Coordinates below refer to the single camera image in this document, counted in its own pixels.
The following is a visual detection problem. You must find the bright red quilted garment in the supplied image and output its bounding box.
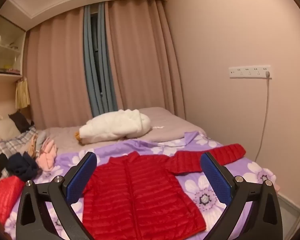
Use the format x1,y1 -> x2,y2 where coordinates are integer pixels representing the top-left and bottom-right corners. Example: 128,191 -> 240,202
0,176 -> 25,223

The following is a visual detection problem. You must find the blue curtain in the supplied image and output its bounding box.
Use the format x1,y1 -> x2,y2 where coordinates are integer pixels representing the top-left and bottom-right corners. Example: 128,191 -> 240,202
83,2 -> 118,117

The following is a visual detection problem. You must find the beige pillow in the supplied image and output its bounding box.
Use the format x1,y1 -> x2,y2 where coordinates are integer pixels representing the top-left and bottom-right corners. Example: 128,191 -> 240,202
0,117 -> 20,140

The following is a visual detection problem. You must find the purple floral bed cover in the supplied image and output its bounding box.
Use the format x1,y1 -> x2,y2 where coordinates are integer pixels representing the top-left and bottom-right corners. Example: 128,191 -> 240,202
4,131 -> 278,240

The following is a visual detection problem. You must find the white shelf cabinet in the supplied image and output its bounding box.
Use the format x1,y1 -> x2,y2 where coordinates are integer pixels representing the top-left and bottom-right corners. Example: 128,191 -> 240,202
0,14 -> 27,77

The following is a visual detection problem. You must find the white wall socket strip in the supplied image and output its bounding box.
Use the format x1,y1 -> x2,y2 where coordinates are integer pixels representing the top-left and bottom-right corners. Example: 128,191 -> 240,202
228,65 -> 272,79

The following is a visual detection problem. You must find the yellow tasselled cloth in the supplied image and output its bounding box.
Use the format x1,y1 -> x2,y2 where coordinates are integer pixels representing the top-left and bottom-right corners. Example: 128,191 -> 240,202
15,77 -> 30,109

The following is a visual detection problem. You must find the beige bed sheet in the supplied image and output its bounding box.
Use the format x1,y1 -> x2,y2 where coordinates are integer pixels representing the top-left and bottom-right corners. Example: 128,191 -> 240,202
37,107 -> 207,153

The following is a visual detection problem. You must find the red puffer jacket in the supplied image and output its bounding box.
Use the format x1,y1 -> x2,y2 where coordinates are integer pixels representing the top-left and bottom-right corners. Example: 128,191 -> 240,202
82,143 -> 247,239

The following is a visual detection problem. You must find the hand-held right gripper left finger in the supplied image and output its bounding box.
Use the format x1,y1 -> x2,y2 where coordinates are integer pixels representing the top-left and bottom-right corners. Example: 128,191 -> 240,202
15,151 -> 98,240

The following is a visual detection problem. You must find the pink garment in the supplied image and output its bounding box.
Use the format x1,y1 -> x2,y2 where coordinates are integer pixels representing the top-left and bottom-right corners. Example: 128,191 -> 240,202
36,137 -> 58,172

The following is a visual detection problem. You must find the navy garment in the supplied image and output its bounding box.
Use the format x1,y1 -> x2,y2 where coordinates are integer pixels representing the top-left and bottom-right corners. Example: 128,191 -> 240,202
7,152 -> 43,182

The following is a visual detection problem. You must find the plaid cloth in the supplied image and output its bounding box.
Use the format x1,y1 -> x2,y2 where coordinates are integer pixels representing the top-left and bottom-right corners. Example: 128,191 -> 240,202
0,126 -> 38,170

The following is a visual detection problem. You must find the white goose plush toy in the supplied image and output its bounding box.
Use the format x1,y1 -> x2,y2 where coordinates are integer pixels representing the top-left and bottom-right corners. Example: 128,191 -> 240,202
74,109 -> 152,145

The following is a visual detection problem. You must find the black cloth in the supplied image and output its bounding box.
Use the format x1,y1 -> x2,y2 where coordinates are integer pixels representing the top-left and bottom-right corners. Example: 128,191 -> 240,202
8,111 -> 35,133

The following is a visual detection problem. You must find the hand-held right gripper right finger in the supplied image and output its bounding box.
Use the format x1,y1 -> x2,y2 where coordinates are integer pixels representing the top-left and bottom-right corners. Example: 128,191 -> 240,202
200,151 -> 283,240

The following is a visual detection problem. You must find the white plug with cable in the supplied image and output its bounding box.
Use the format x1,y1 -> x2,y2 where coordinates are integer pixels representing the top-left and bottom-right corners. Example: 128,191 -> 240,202
255,71 -> 271,162

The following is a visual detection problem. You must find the beige curtain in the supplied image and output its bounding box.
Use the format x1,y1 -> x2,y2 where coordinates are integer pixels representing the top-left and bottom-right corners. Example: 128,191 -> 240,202
24,5 -> 90,130
104,0 -> 187,120

